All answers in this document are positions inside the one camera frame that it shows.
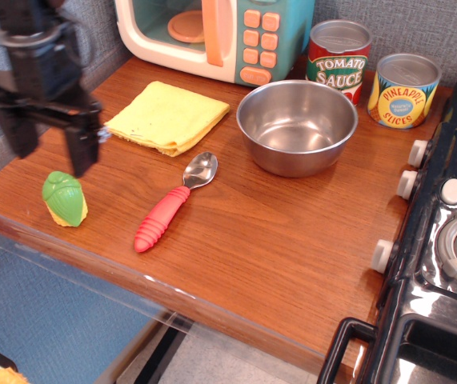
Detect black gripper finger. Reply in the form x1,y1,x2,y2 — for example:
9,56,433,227
65,126,99,178
0,108,38,158

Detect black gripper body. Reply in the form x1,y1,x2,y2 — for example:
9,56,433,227
0,27,110,142

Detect green yellow toy corn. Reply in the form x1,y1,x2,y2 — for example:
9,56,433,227
42,171,88,227

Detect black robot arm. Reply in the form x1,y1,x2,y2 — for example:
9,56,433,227
0,1,109,178

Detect yellow folded cloth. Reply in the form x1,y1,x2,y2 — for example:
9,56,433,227
106,81,230,157

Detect teal toy microwave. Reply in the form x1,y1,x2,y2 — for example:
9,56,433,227
114,0,315,86

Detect stainless steel bowl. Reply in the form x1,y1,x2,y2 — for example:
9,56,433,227
236,80,359,178

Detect orange fuzzy object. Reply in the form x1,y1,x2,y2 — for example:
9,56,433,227
0,367,29,384

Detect tomato sauce can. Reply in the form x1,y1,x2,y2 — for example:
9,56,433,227
306,19,372,105

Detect white stove knob front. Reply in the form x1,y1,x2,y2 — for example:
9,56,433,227
371,239,394,274

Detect white stove knob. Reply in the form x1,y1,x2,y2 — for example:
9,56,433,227
371,239,394,274
407,140,429,168
396,170,418,200

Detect pineapple slices can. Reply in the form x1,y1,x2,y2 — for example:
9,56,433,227
367,53,442,130

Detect white stove knob middle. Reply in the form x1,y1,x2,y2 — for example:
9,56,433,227
396,170,418,200

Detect white stove knob rear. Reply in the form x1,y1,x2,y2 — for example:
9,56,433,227
407,140,429,168

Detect black toy stove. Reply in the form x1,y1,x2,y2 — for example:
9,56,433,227
318,83,457,383

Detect red handled metal spoon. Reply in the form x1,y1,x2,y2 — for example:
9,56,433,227
134,152,218,253

